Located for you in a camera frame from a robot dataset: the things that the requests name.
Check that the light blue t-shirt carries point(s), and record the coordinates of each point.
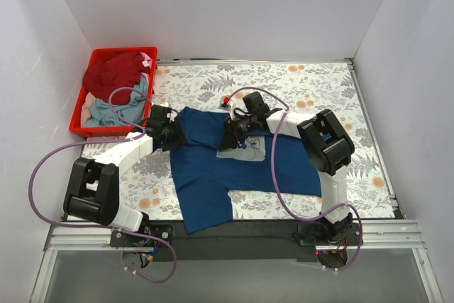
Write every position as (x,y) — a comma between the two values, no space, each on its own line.
(97,112)

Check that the blue Mickey Mouse t-shirt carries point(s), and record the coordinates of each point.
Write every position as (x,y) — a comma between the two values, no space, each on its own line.
(203,179)

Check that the dark red t-shirt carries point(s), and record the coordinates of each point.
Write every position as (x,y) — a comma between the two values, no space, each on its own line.
(108,72)

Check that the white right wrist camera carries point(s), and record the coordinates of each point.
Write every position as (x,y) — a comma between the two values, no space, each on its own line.
(234,112)

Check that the red plastic bin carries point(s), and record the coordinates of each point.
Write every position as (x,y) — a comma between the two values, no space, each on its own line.
(75,126)

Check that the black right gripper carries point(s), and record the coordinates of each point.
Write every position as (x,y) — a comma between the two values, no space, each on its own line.
(233,133)

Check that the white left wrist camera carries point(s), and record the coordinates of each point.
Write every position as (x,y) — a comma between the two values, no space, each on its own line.
(164,112)

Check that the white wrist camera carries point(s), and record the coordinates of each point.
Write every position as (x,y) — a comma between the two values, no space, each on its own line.
(164,112)
(234,112)

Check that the floral patterned table mat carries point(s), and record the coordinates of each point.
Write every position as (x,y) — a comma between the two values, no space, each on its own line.
(306,88)

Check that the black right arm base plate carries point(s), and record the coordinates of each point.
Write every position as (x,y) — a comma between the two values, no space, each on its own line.
(323,232)

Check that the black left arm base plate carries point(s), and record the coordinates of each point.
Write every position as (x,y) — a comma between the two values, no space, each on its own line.
(120,238)

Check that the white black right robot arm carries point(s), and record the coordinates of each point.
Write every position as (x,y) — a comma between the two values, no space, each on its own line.
(327,145)

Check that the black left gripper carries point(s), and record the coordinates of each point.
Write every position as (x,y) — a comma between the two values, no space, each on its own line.
(172,136)

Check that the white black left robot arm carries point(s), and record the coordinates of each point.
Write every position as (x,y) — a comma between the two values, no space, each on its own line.
(93,192)

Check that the aluminium frame rail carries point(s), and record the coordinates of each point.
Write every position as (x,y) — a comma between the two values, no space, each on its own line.
(247,240)

